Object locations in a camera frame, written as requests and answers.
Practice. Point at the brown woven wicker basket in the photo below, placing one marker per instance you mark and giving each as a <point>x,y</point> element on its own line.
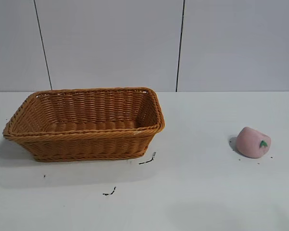
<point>86,142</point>

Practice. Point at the pink toy peach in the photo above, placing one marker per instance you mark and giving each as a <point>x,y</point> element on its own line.
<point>251,144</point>

